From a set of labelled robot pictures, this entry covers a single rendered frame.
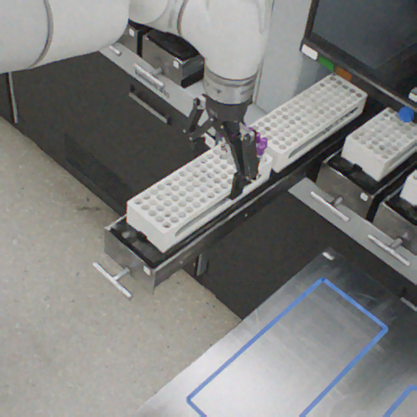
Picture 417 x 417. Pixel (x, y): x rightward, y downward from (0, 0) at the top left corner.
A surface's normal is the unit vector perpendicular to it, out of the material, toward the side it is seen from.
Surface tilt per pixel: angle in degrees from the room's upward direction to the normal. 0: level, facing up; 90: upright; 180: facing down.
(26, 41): 89
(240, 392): 0
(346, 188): 90
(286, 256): 90
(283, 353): 0
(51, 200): 0
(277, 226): 90
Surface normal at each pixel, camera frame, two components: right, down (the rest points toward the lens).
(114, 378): 0.13, -0.68
